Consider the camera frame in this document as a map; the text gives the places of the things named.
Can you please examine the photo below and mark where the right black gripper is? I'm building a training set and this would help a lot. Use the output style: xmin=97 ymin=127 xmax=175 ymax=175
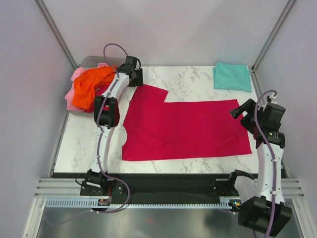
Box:
xmin=229 ymin=98 xmax=264 ymax=134

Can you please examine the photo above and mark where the crimson red t shirt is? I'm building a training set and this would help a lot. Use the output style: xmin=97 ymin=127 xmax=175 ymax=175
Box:
xmin=122 ymin=85 xmax=252 ymax=162

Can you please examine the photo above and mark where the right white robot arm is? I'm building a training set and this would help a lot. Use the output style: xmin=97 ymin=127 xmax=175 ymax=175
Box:
xmin=226 ymin=99 xmax=292 ymax=237

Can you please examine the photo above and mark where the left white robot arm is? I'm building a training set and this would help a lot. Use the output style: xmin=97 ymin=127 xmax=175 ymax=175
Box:
xmin=80 ymin=59 xmax=143 ymax=196

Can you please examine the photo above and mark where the folded teal t shirt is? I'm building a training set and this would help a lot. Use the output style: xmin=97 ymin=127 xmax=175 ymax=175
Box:
xmin=212 ymin=62 xmax=252 ymax=93

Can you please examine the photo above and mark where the grey plastic bin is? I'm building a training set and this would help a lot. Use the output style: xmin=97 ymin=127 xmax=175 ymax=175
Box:
xmin=66 ymin=56 xmax=125 ymax=115

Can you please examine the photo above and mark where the orange t shirt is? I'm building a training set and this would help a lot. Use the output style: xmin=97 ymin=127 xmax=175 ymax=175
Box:
xmin=72 ymin=66 xmax=116 ymax=110

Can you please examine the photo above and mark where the light pink t shirt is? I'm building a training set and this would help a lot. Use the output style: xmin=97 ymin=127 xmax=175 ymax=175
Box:
xmin=65 ymin=63 xmax=109 ymax=113

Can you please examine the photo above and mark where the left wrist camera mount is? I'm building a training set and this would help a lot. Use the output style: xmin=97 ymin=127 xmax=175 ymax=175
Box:
xmin=125 ymin=56 xmax=141 ymax=69

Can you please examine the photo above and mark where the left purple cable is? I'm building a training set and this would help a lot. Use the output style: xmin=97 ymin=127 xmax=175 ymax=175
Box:
xmin=95 ymin=43 xmax=131 ymax=214

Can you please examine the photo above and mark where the white slotted cable duct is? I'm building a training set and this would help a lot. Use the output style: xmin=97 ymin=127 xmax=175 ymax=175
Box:
xmin=45 ymin=197 xmax=240 ymax=209

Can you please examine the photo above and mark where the right aluminium frame post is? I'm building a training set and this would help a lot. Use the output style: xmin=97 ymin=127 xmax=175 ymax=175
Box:
xmin=251 ymin=0 xmax=297 ymax=73

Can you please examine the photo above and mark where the aluminium frame post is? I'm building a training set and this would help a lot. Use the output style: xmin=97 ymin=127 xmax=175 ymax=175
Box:
xmin=34 ymin=0 xmax=77 ymax=70
xmin=251 ymin=0 xmax=297 ymax=73

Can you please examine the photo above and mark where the left aluminium frame post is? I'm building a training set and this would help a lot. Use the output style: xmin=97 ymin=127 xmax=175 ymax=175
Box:
xmin=34 ymin=0 xmax=77 ymax=70

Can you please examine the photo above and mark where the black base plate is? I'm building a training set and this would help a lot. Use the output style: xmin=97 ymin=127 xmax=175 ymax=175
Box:
xmin=66 ymin=172 xmax=238 ymax=205

